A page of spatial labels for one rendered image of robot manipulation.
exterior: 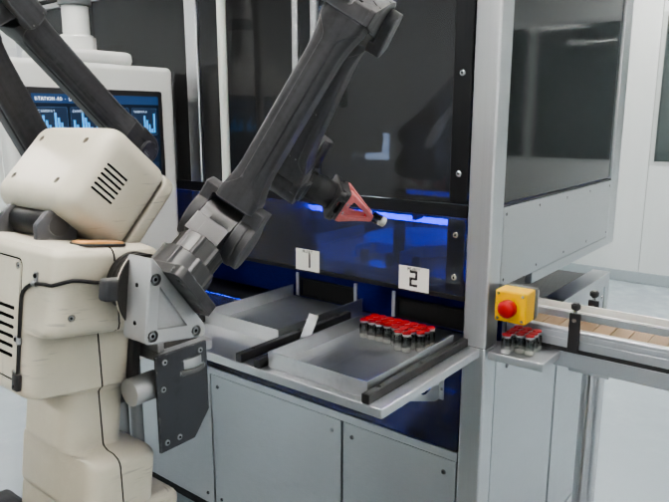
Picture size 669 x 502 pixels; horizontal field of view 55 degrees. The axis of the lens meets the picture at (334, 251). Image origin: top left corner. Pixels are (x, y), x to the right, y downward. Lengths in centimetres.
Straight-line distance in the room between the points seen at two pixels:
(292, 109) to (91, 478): 61
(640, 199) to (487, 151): 469
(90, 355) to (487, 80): 96
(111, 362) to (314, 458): 104
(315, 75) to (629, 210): 535
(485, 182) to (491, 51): 28
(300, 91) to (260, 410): 134
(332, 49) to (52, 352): 57
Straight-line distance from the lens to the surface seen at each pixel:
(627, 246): 616
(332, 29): 89
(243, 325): 161
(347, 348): 150
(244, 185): 92
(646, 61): 608
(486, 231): 146
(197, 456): 239
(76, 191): 94
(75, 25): 195
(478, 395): 157
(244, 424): 214
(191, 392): 109
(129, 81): 195
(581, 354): 156
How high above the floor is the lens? 140
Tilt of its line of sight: 12 degrees down
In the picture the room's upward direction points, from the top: straight up
